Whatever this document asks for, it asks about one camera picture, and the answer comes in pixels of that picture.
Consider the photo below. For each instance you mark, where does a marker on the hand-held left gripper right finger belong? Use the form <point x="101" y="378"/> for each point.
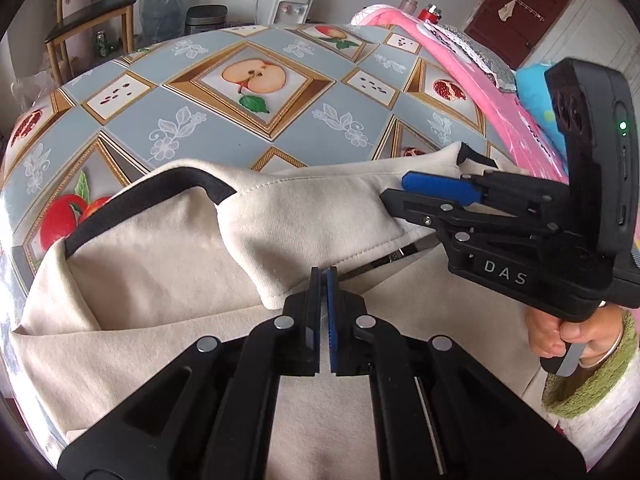
<point x="331" y="325"/>

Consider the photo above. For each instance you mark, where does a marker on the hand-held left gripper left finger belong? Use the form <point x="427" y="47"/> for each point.
<point x="305" y="345"/>

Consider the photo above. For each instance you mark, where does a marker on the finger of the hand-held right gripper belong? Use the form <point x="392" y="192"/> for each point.
<point x="420" y="207"/>
<point x="440" y="187"/>

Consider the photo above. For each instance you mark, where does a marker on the beige zip jacket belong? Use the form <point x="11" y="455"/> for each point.
<point x="175" y="270"/>

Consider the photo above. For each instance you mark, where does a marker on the person's right forearm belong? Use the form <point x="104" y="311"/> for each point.
<point x="600" y="410"/>

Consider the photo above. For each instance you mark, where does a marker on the person's right hand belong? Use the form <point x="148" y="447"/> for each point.
<point x="545" y="335"/>

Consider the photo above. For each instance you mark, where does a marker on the pink floral blanket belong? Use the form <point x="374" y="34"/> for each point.
<point x="505" y="115"/>

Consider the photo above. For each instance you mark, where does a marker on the blue patterned pillow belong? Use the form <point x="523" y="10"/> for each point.
<point x="537" y="95"/>

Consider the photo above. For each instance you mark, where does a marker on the silver quilted cloth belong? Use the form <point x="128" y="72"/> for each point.
<point x="470" y="45"/>

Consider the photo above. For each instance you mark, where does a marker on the gold bangle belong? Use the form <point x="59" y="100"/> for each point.
<point x="616" y="342"/>

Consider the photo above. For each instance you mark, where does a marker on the dark red door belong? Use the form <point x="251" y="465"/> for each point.
<point x="520" y="35"/>

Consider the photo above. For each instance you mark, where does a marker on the red lighter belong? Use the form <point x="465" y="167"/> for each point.
<point x="431" y="12"/>

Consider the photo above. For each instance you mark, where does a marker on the grey thermos bottle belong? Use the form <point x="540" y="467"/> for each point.
<point x="407" y="4"/>

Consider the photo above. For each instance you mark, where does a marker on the white cloth on hook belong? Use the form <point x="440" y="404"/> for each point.
<point x="507" y="9"/>

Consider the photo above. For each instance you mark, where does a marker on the white water dispenser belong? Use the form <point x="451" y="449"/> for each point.
<point x="292" y="7"/>

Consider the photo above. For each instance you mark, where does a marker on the grey trash can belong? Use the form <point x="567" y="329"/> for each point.
<point x="206" y="20"/>

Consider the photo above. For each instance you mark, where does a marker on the empty clear water jug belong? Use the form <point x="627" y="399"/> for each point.
<point x="161" y="12"/>

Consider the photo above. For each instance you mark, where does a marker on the green bottle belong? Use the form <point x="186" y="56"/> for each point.
<point x="102" y="45"/>

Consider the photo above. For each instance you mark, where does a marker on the white plastic bag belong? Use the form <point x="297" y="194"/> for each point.
<point x="30" y="87"/>

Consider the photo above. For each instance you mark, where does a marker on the wooden chair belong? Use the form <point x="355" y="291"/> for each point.
<point x="90" y="15"/>

